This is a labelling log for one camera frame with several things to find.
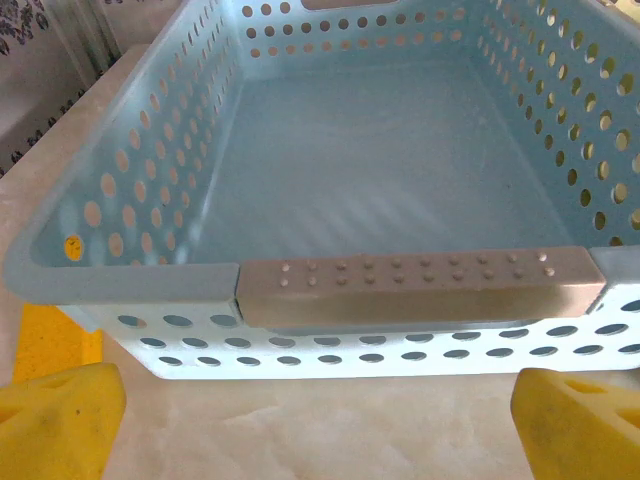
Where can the light blue perforated plastic basket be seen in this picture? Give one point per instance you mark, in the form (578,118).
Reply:
(350,175)

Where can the yellow rectangular block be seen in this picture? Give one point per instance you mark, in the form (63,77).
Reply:
(55,340)

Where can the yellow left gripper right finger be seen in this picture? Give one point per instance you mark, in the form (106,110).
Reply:
(585,435)

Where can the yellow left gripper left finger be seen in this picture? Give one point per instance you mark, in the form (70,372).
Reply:
(55,430)

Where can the aluminium frame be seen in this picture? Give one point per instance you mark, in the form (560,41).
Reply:
(85,40)

